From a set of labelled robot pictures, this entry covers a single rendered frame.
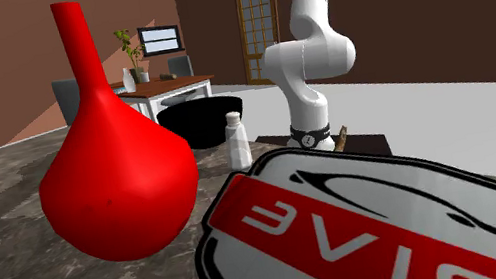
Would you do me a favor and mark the wooden door with glass panes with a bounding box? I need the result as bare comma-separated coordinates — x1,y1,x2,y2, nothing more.
233,0,290,89

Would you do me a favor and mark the grey chair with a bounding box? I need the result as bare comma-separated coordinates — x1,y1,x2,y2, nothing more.
50,76,87,129
166,54,196,80

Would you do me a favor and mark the white table with wooden top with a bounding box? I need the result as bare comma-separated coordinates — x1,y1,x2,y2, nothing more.
101,16,221,130

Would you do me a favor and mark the black bowl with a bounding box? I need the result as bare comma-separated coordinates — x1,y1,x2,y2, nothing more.
154,92,250,156

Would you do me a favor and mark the white shaker bottle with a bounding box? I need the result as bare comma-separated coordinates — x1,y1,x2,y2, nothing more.
220,110,255,173

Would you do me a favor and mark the small brown stick-shaped object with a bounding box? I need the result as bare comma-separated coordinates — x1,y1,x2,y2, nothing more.
330,124,353,154

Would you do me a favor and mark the dark robot stand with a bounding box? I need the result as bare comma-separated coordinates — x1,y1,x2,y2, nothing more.
254,115,395,176

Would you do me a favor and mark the red long-necked vase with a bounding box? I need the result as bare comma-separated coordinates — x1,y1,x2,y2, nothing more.
11,0,212,274

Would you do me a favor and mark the white red black printed container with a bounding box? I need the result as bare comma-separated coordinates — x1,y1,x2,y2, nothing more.
180,116,496,279

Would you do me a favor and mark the dark-framed wall window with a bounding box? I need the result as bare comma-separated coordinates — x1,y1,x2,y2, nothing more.
135,21,185,60

